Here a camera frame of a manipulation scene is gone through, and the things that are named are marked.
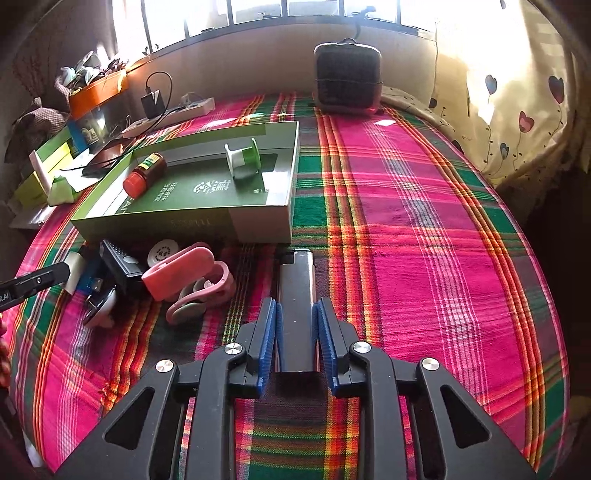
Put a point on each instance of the white round disc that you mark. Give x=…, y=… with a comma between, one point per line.
x=161, y=253

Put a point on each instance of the white power strip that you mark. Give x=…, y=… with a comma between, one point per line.
x=178, y=114

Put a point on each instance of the brown bottle with red cap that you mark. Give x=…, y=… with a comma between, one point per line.
x=143, y=174

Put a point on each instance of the pink plastic hook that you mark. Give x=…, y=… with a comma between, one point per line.
x=222, y=281

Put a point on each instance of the green and yellow carton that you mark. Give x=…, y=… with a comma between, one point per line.
x=51, y=152

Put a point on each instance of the black flashlight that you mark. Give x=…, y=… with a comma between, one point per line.
x=122, y=267

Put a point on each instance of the checked cloth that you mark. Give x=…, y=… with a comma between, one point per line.
x=39, y=124

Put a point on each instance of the small dark space heater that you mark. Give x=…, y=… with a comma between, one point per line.
x=346, y=76

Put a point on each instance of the blue small box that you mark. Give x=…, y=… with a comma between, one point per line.
x=83, y=134

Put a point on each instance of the green cardboard box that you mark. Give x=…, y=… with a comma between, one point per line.
x=194, y=198

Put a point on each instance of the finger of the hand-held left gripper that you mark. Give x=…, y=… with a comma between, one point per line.
x=39, y=278

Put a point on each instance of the black smartphone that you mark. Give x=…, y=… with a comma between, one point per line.
x=108, y=157

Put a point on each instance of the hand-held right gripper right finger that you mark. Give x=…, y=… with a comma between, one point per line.
x=325, y=346

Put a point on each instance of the dried twig bunch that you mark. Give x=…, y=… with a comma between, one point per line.
x=27, y=74

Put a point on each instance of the clutter of small plastic bits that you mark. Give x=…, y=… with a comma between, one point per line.
x=87, y=69

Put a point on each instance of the pink clip case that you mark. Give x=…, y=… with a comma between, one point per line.
x=178, y=272

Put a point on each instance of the plaid blanket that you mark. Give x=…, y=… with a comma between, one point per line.
x=415, y=258

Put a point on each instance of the white plastic stand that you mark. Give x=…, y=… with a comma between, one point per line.
x=40, y=173

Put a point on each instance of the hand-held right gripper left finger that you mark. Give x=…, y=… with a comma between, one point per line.
x=268, y=344

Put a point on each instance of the silver black lighter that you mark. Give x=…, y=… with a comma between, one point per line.
x=296, y=304

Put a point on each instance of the green and white spool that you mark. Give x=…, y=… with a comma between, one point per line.
x=242, y=159

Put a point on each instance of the white plug charger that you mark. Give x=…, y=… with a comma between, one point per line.
x=76, y=272

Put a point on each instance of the orange storage box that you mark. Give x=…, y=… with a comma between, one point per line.
x=97, y=94

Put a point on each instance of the green tissue pack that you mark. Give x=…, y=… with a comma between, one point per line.
x=62, y=193

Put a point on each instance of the blue transparent plastic case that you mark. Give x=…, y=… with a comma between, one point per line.
x=92, y=279

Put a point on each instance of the heart print curtain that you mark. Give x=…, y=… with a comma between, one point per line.
x=512, y=101

